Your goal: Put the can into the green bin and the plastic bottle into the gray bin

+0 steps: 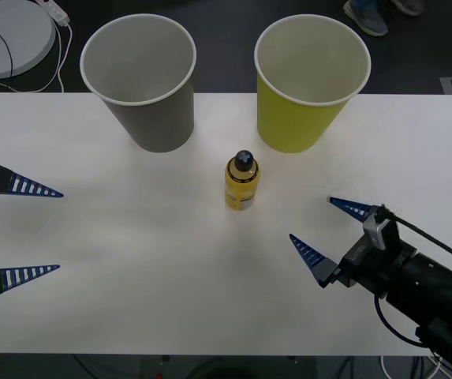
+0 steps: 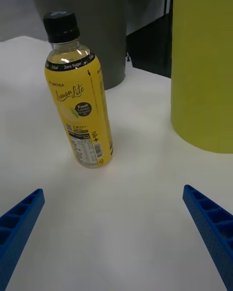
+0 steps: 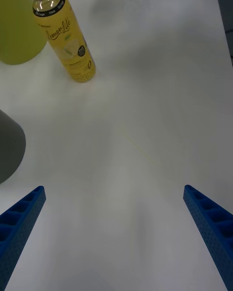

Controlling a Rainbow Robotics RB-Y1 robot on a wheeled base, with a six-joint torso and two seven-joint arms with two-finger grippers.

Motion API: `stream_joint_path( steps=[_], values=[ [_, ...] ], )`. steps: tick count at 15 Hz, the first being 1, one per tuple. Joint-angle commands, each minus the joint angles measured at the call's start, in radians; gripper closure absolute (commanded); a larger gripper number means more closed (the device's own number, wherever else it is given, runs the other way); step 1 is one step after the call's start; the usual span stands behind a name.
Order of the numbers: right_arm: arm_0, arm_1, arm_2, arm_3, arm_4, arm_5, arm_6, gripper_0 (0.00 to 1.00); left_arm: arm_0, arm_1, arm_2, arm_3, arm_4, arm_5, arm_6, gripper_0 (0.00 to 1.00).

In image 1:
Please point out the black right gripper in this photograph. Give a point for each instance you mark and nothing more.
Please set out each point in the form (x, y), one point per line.
(371, 268)

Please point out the yellow bottle with black cap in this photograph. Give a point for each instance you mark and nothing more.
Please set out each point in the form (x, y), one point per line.
(241, 189)

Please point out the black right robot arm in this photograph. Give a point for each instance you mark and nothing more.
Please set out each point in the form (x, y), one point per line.
(438, 284)

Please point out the yellow-green plastic bin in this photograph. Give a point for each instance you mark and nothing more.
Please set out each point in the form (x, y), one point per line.
(288, 118)

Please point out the grey plastic bin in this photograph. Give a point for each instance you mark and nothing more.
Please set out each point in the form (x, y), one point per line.
(158, 118)

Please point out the white floor fan stand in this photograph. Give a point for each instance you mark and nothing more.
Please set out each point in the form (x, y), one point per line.
(20, 35)

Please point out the person's foot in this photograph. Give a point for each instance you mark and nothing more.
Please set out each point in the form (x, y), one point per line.
(367, 17)

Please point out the white power strip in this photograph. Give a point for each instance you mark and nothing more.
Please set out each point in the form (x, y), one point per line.
(57, 12)

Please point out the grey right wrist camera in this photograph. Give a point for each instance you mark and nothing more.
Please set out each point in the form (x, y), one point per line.
(375, 231)

